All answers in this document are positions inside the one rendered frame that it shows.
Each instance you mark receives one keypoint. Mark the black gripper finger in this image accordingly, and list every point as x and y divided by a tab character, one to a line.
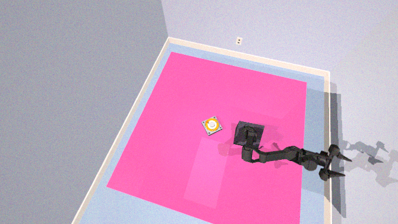
343	157
335	174

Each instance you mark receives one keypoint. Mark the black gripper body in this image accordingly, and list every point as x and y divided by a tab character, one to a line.
325	161

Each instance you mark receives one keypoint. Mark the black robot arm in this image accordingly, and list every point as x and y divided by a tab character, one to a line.
302	157

